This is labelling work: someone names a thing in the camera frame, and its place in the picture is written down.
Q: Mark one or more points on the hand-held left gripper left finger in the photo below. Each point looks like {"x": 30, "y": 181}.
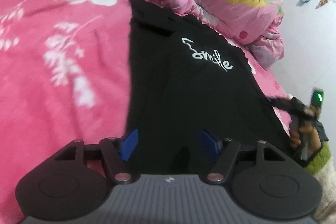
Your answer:
{"x": 130, "y": 145}

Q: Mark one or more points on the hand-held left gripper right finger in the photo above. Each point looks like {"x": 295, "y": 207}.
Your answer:
{"x": 208, "y": 142}

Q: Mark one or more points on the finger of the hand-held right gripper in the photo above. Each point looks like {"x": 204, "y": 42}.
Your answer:
{"x": 281, "y": 104}

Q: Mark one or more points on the black printed t-shirt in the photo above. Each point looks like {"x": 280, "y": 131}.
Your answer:
{"x": 189, "y": 98}

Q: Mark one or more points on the person's right hand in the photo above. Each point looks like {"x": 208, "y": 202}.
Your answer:
{"x": 311, "y": 140}

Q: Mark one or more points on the pink floral blanket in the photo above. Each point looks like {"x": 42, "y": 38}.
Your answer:
{"x": 65, "y": 69}

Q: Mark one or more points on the yellow paper flag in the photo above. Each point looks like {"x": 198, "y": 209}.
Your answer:
{"x": 325, "y": 1}

